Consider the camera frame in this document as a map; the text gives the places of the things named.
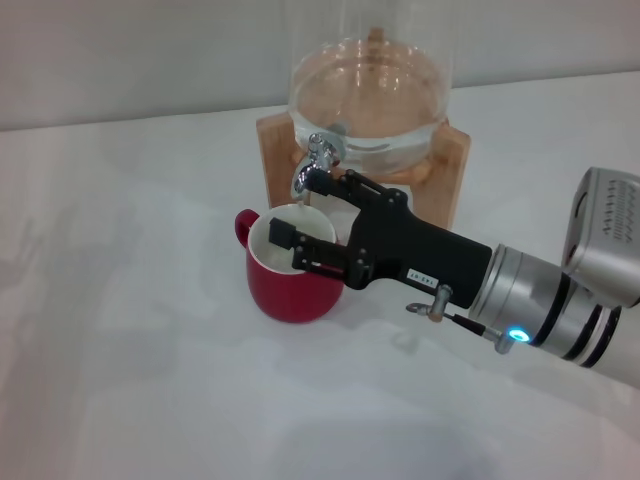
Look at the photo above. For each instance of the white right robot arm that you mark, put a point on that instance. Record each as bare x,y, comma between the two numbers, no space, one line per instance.
550,310

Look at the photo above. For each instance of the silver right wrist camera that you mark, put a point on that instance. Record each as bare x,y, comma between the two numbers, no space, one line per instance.
605,235

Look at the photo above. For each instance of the wooden dispenser stand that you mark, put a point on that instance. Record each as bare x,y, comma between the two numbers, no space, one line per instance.
452,175

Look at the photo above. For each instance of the red ceramic cup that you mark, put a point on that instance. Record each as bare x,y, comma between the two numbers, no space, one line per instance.
290,297

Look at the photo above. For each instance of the chrome faucet with lever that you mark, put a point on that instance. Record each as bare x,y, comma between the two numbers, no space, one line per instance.
315,160

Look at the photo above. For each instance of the glass water dispenser jar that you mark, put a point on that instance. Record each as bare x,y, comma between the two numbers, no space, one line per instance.
370,85

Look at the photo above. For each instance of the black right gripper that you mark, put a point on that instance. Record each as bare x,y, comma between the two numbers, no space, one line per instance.
415,250

